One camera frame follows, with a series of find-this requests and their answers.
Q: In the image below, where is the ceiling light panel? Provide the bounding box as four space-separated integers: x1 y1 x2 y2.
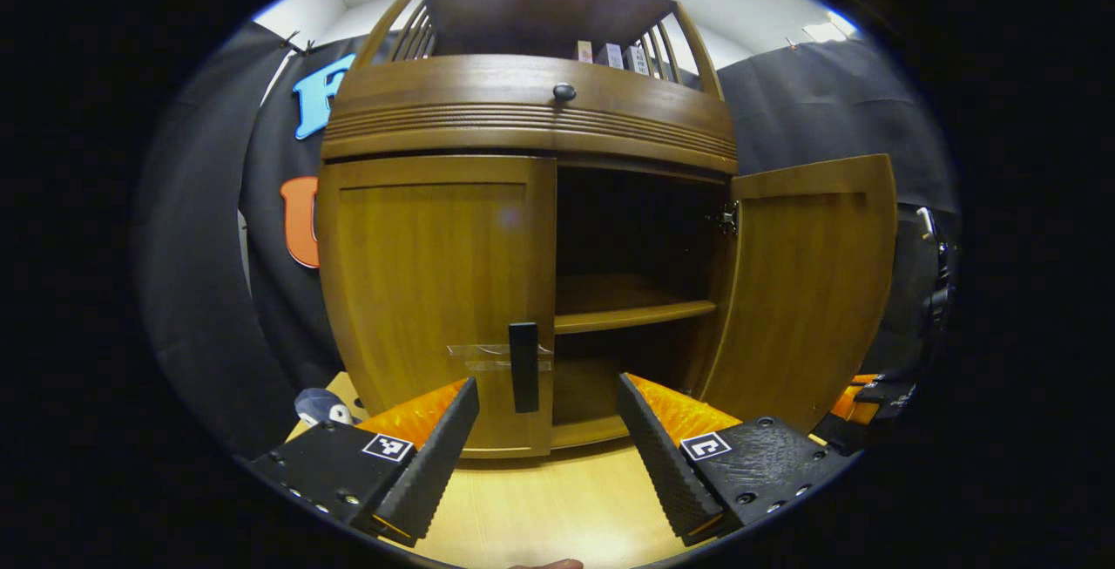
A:
803 11 859 43

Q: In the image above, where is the black door handle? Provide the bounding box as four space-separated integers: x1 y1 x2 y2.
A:
509 322 540 414

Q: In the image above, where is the wooden double-door shoe cabinet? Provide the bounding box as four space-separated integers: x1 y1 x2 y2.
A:
315 0 898 458

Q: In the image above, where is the wooden inner shelf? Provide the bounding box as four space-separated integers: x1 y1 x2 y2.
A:
555 273 718 335

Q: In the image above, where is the dark blue rounded object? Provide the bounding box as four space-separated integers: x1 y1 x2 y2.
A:
294 388 365 428

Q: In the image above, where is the wooden ribbed drawer front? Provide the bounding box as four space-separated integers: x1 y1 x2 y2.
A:
320 53 740 175

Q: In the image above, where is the wooden shoe cabinet door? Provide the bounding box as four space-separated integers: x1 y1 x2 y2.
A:
316 155 558 458
697 153 898 435

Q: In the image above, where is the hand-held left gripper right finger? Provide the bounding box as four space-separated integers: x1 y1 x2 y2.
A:
615 372 855 549

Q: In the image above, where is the black backdrop cloth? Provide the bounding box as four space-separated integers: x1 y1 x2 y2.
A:
131 22 963 457

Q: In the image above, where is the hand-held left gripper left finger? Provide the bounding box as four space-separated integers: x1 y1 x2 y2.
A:
247 376 482 548

